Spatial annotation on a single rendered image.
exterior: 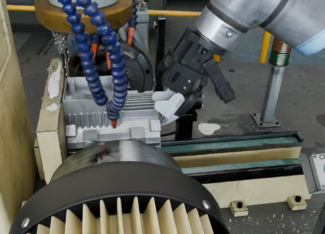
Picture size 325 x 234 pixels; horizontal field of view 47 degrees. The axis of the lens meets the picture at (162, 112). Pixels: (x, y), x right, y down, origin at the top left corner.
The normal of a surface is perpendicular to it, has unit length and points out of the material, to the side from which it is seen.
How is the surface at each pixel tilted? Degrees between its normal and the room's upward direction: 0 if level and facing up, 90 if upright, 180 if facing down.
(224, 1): 66
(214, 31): 73
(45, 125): 0
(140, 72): 90
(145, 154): 21
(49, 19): 90
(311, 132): 0
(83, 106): 90
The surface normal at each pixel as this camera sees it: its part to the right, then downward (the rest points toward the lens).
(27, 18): -0.02, 0.55
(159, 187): 0.31, -0.82
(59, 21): -0.33, 0.51
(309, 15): 0.14, 0.03
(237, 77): 0.03, -0.83
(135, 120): 0.10, -0.41
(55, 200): -0.45, -0.70
